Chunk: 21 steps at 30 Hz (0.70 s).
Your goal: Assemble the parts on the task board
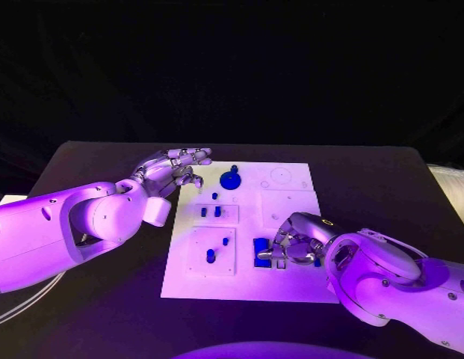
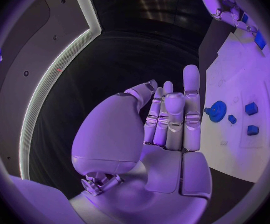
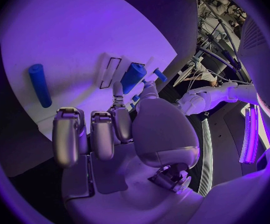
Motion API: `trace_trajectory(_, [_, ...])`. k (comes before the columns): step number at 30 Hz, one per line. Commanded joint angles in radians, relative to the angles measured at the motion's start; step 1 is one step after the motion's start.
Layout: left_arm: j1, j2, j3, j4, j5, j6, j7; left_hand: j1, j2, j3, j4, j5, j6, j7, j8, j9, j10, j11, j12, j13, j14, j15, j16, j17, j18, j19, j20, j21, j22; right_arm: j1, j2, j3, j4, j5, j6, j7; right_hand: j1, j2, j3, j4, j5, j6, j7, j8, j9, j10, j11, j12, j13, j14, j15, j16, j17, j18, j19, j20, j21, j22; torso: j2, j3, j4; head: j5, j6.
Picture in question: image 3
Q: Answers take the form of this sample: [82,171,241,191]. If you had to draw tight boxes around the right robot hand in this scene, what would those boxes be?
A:
[51,80,206,224]

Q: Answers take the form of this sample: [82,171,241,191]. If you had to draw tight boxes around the white task board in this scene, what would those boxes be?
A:
[0,0,178,141]

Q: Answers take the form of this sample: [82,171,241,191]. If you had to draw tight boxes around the fat blue cylinder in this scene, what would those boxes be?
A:
[120,62,148,95]

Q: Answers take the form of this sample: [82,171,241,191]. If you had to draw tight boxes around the glowing light bar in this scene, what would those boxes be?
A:
[238,106,261,165]

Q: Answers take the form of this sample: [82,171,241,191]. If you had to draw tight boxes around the long blue cylinder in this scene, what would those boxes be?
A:
[27,63,53,109]

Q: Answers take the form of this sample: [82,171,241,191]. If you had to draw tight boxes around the white cable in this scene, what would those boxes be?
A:
[188,69,253,94]

